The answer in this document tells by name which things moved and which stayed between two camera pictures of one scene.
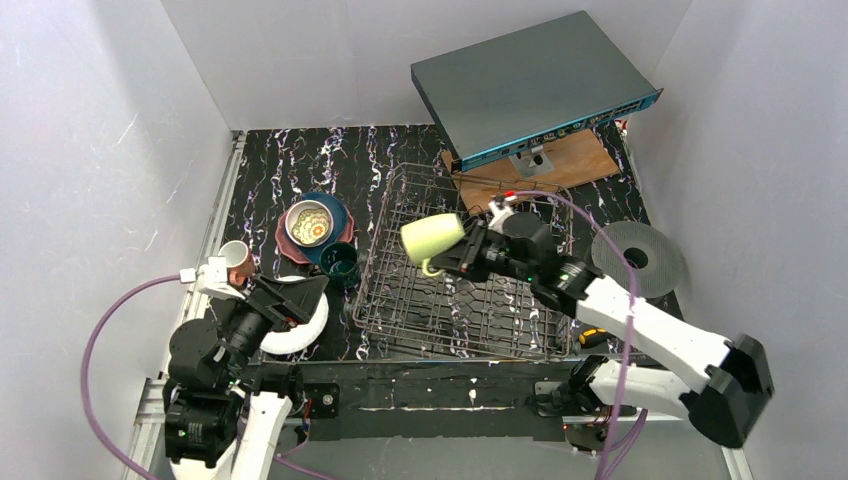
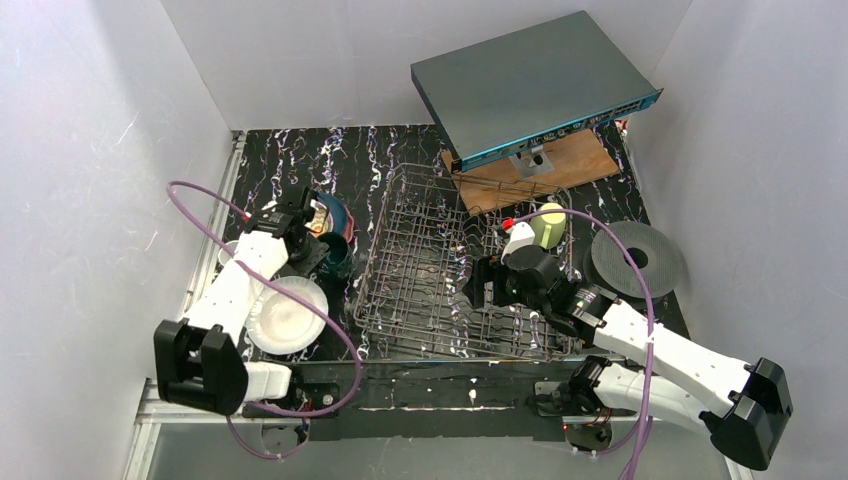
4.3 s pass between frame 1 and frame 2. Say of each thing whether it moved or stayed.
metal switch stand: stayed
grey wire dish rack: stayed
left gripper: moved
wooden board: stayed
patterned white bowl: stayed
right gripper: moved
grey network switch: stayed
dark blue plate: stayed
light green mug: moved
